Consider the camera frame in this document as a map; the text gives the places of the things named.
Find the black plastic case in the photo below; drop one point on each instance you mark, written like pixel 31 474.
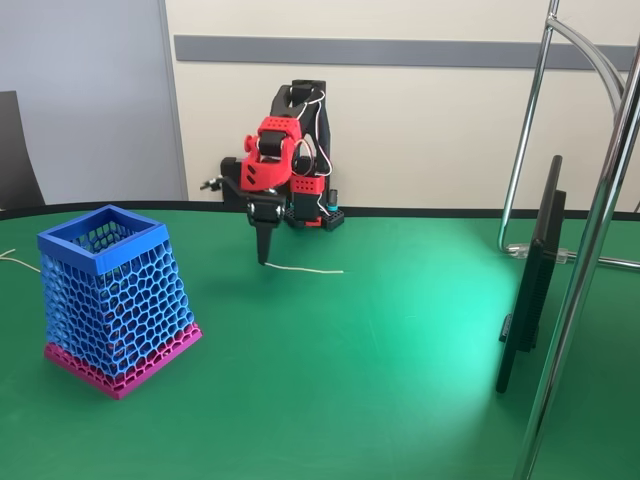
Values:
pixel 231 167

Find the grey wall rail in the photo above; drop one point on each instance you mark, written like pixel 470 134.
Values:
pixel 400 52

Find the blue and magenta mesh basket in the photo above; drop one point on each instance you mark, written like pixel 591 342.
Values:
pixel 125 295

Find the chrome tube stand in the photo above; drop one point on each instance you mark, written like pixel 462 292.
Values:
pixel 569 325

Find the clear plastic clip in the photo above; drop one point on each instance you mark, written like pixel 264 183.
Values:
pixel 520 248

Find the blue and black plug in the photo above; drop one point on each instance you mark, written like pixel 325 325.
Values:
pixel 333 200

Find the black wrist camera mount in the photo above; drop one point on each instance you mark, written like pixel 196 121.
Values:
pixel 232 184

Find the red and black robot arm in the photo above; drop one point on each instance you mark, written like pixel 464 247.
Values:
pixel 280 130

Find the black flat monitor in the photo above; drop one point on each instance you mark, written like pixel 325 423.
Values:
pixel 532 295

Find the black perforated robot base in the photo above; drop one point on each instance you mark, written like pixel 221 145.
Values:
pixel 334 220

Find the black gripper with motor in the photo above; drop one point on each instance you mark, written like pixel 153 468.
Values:
pixel 265 212

